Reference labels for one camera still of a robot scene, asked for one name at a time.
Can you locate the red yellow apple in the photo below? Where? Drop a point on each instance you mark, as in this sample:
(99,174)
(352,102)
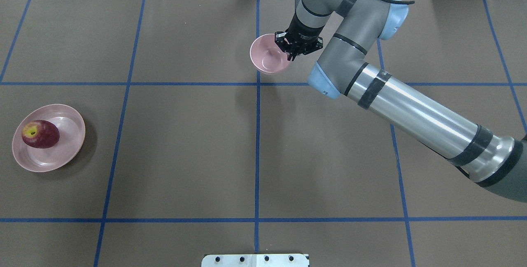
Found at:
(40,134)

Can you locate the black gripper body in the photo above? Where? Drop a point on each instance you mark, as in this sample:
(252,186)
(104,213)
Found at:
(300,31)

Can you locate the pink plate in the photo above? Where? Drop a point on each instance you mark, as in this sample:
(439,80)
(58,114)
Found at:
(72,131)

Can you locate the pink bowl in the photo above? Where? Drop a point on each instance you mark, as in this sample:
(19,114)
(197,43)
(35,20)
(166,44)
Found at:
(266,56)

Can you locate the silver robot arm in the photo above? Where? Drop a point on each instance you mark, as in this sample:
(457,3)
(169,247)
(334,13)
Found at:
(345,30)

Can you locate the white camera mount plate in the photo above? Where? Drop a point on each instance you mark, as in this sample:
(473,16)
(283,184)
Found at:
(256,260)

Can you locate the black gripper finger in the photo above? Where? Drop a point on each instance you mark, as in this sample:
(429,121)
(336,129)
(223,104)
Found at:
(291,56)

